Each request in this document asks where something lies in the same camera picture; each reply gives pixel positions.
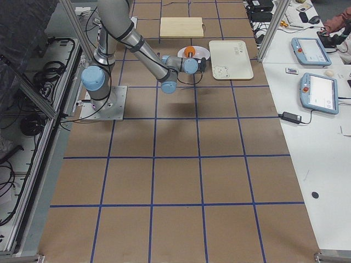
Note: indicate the black power adapter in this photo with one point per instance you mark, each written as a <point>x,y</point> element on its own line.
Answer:
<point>290,117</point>

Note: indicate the aluminium frame post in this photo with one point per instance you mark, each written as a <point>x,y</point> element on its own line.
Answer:
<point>272,29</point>

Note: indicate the wooden cutting board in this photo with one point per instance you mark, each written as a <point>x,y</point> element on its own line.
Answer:
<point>177,27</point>

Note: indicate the far blue teach pendant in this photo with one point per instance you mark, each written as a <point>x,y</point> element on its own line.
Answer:
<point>310,52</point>

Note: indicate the white round plate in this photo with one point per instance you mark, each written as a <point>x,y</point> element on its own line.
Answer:
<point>200,52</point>

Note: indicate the cream bear tray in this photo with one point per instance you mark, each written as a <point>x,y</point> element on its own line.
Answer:
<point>230,60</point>

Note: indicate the white egg-shaped object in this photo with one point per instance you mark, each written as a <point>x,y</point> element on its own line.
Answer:
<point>329,73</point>

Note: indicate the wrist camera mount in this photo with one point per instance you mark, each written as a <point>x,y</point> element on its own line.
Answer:
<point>202,64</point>

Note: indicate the orange fruit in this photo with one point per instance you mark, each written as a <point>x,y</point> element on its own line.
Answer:
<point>189,49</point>

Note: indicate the brass cylinder tool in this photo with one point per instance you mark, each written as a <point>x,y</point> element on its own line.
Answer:
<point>284,24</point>

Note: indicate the blue teach pendant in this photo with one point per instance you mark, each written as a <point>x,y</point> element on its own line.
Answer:
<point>319,93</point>
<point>310,52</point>

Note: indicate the small printed card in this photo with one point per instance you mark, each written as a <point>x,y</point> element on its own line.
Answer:
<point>292,71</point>

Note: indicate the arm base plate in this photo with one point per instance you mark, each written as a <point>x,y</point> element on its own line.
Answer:
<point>105,110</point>

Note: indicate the near blue teach pendant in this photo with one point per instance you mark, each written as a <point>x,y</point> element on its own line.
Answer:
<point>319,93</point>

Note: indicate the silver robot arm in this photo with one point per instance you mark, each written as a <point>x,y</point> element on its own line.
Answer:
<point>130,30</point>

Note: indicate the black computer mouse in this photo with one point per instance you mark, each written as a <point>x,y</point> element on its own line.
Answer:
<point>314,20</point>

